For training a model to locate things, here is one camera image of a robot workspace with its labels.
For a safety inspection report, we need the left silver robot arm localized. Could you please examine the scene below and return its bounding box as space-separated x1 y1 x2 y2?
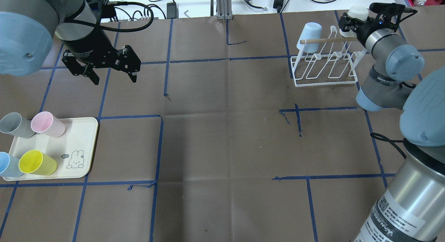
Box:
0 0 151 85

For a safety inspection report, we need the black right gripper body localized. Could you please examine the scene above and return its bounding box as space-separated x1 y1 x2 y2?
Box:
353 3 414 44

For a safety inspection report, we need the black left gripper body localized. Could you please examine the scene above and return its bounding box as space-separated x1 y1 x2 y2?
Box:
62 30 141 73

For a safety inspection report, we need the grey ikea cup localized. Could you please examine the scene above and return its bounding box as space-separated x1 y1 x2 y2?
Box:
0 112 35 138

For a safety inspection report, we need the yellow ikea cup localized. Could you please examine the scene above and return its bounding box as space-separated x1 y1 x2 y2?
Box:
19 150 57 176

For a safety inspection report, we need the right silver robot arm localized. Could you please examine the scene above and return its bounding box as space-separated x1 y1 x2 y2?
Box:
339 3 445 242

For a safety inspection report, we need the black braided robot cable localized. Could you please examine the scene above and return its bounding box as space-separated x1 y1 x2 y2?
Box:
370 132 407 159

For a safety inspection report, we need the black power adapter brick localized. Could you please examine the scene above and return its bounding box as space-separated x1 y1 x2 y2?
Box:
166 2 179 19

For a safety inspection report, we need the cream white ikea cup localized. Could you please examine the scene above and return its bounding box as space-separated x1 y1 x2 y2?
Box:
339 6 369 37

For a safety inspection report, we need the white wire cup rack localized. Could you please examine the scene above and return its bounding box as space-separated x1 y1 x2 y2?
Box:
290 25 367 87

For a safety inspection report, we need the cream plastic tray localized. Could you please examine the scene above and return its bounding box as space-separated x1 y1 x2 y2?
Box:
3 117 99 181

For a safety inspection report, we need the light blue ikea cup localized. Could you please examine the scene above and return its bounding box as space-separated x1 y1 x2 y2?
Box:
296 22 322 53
0 152 24 177

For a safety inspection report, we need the pink ikea cup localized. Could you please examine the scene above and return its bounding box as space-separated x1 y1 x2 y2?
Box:
31 112 66 137

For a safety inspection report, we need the aluminium frame post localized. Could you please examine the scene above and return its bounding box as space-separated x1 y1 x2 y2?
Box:
216 0 233 20

